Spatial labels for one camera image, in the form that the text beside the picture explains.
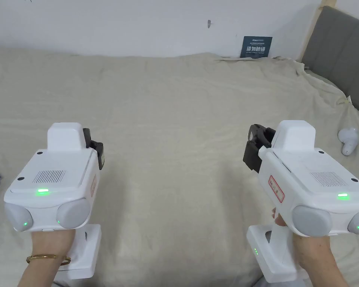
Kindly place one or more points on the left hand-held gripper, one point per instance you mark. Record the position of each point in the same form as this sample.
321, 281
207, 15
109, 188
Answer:
52, 173

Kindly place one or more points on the white hand controller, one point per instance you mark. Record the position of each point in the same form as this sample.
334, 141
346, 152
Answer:
348, 139

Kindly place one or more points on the person's right forearm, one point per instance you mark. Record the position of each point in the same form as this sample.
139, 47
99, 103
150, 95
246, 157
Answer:
323, 278

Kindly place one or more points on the person's left hand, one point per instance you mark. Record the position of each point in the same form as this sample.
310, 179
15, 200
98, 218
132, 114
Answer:
49, 242

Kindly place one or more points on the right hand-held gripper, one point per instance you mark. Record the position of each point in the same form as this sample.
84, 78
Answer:
311, 182

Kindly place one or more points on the person's left forearm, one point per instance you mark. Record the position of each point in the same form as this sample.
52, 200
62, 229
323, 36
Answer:
40, 272

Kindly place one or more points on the grey padded headboard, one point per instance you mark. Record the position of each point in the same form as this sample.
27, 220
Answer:
341, 53

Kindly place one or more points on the bed with beige sheet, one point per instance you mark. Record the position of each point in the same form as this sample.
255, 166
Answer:
179, 119

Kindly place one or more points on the dark blue sign card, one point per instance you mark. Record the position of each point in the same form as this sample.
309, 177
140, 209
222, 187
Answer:
256, 47

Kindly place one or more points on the person's right hand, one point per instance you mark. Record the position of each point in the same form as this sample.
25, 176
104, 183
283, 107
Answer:
311, 251

